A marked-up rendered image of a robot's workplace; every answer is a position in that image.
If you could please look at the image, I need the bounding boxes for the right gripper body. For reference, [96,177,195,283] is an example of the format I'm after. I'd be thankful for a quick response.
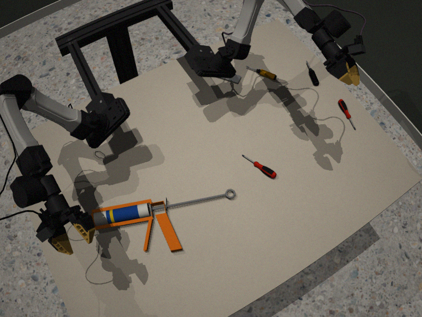
[44,194,95,251]

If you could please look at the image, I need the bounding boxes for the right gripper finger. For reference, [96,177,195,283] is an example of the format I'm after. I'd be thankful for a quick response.
[74,224,95,244]
[52,233,73,255]

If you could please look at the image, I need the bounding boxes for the red and black screwdriver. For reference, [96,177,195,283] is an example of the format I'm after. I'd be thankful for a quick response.
[338,99,355,129]
[242,155,277,178]

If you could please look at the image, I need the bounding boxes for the orange-handled screwdriver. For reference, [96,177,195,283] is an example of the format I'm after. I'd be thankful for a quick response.
[246,66,277,80]

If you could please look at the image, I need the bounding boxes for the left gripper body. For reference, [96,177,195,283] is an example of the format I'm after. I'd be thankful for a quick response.
[321,42,358,79]

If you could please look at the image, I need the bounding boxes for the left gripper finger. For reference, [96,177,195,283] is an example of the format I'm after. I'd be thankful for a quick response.
[339,63,353,85]
[349,65,360,86]

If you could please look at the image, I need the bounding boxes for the black-handled screwdriver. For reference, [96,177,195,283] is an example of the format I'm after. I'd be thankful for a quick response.
[306,61,319,86]

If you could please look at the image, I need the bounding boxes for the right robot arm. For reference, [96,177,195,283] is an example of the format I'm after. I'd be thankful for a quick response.
[0,74,126,243]

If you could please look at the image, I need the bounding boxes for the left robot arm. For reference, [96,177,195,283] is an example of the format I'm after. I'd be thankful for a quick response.
[194,0,366,74]

